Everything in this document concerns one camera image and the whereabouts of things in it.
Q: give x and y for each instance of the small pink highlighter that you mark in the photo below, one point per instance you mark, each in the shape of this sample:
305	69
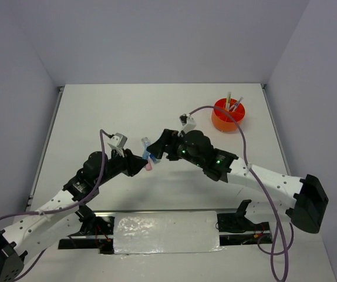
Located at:
148	166

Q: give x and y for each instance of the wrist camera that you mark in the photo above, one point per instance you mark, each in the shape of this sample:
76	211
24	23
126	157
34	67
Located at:
188	124
117	142

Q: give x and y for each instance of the small blue highlighter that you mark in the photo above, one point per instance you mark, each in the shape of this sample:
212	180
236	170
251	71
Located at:
146	154

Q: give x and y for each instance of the reflective silver base plate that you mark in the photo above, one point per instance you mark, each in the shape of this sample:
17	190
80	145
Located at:
166	232

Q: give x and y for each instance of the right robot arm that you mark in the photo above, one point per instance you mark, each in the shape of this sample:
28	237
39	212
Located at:
304	199

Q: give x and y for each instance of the yellow gel pen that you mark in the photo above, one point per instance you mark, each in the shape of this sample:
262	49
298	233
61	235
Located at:
228	100

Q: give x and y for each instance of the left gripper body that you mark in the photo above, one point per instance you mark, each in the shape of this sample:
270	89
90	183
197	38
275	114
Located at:
116	165

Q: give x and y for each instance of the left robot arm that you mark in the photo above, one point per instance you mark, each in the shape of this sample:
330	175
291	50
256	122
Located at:
64	214

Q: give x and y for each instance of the orange round divided container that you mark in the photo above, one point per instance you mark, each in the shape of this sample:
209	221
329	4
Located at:
221	121

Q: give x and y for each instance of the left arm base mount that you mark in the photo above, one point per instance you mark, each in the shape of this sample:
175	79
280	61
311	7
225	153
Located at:
96	232

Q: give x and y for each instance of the grey pink pen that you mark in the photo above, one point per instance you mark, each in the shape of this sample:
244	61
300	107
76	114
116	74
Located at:
233	105

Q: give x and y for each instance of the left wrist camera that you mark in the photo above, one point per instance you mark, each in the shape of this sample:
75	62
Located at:
117	142

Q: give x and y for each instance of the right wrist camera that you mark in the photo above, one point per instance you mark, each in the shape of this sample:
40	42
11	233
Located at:
188	124

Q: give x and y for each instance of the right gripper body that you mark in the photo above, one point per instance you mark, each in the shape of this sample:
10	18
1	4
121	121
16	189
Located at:
176	139

